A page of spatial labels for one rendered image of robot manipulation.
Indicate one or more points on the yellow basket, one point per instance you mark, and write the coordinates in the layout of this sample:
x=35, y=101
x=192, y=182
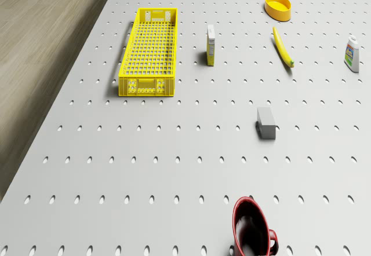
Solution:
x=127, y=88

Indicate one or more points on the yellow and white carton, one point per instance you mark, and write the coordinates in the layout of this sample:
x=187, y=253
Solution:
x=210, y=50

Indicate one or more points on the grey cube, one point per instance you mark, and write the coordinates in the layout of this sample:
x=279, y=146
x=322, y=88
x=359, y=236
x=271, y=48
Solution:
x=266, y=123

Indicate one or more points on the banana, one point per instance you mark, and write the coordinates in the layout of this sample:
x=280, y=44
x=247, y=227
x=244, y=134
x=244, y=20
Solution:
x=281, y=47

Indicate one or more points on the red mug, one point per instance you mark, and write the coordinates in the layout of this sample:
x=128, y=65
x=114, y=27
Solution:
x=250, y=227

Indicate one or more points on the yellow bowl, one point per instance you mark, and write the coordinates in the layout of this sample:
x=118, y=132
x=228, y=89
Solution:
x=278, y=14

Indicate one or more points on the small white bottle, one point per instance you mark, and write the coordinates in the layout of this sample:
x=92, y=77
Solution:
x=351, y=56

